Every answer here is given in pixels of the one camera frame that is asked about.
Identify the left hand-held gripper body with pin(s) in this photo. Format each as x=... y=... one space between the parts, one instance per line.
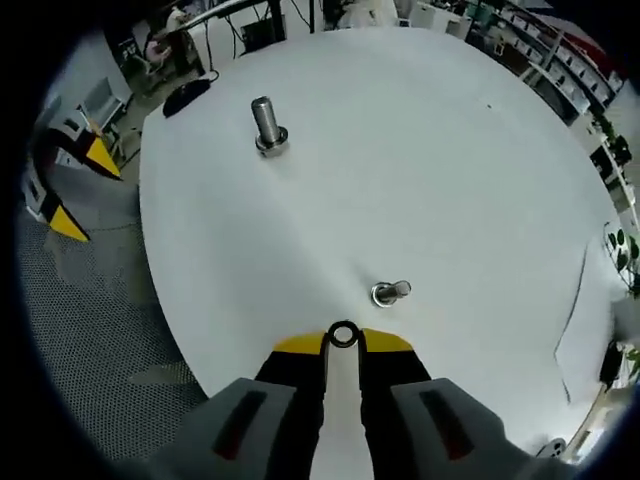
x=32 y=192

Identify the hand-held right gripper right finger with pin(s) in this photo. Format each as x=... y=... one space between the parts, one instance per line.
x=395 y=375

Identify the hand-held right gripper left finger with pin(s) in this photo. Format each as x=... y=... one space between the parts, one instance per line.
x=285 y=380

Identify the small threaded steel stud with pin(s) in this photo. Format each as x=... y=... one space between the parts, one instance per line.
x=395 y=291

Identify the large threaded steel stud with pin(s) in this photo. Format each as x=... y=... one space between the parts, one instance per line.
x=266 y=120

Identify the black computer mouse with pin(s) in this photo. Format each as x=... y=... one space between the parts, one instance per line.
x=184 y=97

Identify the white paper sheet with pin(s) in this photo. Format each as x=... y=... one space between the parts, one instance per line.
x=590 y=320

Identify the small black device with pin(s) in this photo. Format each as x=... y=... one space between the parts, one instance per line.
x=611 y=362

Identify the green potted plant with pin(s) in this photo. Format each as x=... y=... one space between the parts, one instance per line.
x=622 y=252

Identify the storage shelving with white bins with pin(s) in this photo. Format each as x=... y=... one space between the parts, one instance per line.
x=565 y=55

